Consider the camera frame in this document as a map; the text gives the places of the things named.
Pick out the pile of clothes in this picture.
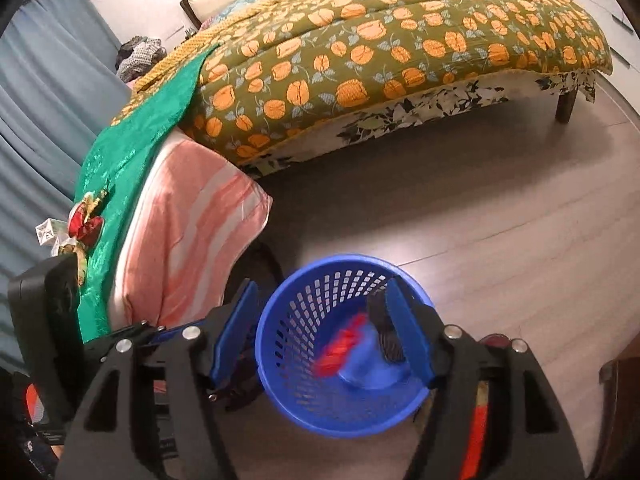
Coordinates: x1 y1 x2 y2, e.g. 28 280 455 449
115 35 167 82

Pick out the grey blue curtain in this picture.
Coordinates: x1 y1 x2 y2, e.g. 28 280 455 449
0 0 133 376

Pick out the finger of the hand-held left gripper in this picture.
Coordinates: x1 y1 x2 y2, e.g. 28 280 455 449
210 355 264 412

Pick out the black white floral bedsheet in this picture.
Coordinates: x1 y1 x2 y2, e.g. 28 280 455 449
240 67 598 181

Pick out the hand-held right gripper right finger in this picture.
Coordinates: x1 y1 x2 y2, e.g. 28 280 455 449
386 276 587 480

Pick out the wooden bed leg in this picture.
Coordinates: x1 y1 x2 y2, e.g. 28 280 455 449
555 87 581 124

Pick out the pink striped blanket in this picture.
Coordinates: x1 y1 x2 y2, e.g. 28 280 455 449
110 132 273 331

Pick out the blue plastic basket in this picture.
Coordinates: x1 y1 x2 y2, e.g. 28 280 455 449
255 255 436 433

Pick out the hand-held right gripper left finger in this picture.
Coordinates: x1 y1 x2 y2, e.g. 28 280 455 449
54 281 261 480

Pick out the wooden headboard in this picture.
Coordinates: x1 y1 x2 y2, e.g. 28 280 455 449
180 0 203 28

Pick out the green cloth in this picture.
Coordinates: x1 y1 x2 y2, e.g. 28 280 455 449
75 42 221 338

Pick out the orange floral quilt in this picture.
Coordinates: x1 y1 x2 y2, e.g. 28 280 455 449
112 0 613 166

